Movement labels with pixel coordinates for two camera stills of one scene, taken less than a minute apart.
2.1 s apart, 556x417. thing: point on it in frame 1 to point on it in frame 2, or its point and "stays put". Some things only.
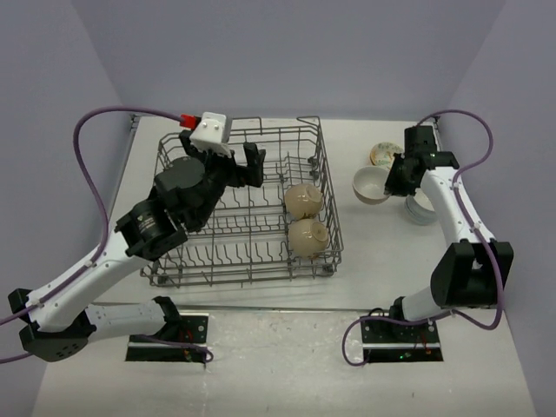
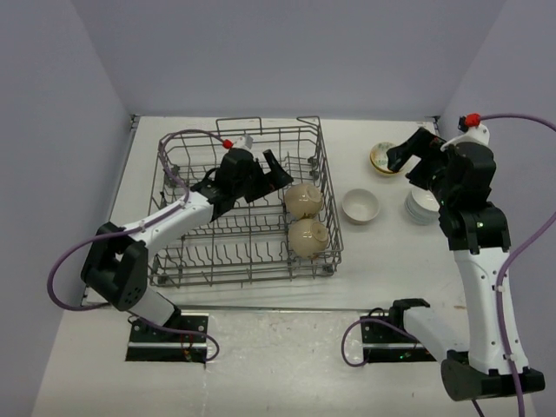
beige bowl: (308, 237) stays put
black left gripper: (229, 162) to (276, 177)
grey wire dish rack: (285, 229) stays put
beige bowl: (368, 184) to (360, 206)
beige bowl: (302, 199) stays put
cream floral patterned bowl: (382, 154) stays put
